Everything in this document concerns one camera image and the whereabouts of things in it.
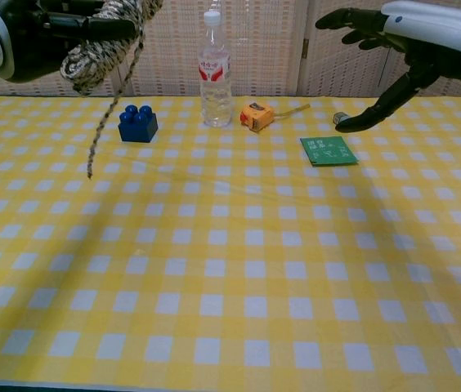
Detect orange tape measure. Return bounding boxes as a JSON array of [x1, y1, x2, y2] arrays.
[[239, 102, 311, 133]]

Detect speckled beige rope bundle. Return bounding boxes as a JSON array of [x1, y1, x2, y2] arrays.
[[60, 0, 164, 180]]

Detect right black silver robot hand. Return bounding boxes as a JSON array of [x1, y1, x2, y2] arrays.
[[315, 0, 461, 134]]

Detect woven beige folding screen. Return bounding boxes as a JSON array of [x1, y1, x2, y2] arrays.
[[0, 0, 461, 98]]

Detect green square packet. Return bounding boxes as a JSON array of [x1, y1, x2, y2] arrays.
[[300, 135, 360, 167]]

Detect clear plastic water bottle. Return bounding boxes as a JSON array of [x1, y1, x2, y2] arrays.
[[197, 10, 233, 127]]

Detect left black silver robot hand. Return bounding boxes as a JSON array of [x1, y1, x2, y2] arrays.
[[0, 0, 137, 84]]

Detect blue toy building block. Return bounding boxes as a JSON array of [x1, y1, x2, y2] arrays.
[[118, 105, 159, 144]]

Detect yellow white checked tablecloth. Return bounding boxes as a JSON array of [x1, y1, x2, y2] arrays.
[[0, 96, 461, 389]]

